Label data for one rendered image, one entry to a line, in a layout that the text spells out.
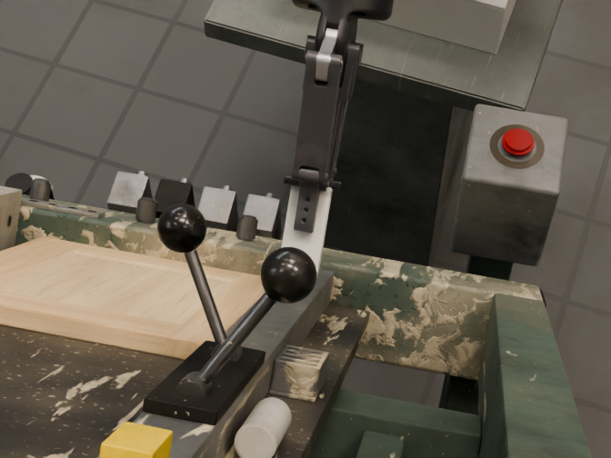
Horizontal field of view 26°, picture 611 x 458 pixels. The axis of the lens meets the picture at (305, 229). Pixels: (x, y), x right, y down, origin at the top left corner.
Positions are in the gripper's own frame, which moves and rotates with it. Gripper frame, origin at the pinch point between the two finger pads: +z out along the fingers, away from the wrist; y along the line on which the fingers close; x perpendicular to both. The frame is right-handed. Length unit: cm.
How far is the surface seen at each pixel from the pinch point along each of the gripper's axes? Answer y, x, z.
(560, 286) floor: 164, -34, 23
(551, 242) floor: 170, -31, 16
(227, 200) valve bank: 78, 20, 8
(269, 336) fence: 14.1, 3.1, 11.6
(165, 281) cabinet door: 43.9, 19.4, 14.0
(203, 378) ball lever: -12.5, 3.9, 9.5
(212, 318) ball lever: -0.5, 5.9, 7.9
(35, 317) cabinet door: 16.2, 25.0, 14.3
